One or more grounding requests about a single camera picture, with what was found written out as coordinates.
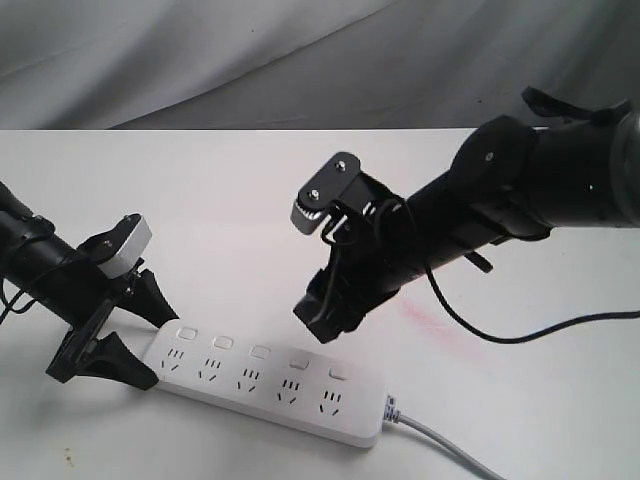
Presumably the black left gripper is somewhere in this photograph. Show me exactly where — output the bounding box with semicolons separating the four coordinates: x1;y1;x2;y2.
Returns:
44;239;179;391

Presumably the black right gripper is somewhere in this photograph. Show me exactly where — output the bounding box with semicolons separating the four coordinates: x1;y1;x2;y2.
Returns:
293;209;425;344

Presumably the white five-outlet power strip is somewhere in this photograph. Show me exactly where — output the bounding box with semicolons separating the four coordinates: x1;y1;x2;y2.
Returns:
143;320;389;448

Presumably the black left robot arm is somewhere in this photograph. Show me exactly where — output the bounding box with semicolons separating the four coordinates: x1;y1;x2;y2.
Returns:
1;187;177;391

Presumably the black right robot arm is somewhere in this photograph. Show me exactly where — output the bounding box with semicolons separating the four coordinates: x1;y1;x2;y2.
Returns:
290;88;639;343

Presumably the white backdrop cloth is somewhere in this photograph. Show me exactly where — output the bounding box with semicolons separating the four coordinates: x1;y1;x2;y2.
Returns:
1;1;639;129

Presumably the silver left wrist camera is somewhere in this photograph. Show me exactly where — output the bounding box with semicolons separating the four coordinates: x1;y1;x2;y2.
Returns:
98;213;152;279

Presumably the grey power cord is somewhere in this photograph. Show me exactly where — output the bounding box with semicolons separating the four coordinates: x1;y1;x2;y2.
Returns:
385;392;516;480

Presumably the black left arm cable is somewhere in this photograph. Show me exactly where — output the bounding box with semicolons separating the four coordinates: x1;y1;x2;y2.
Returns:
0;279;31;326

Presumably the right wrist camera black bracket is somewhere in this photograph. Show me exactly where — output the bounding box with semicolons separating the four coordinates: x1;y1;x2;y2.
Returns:
290;151;394;235

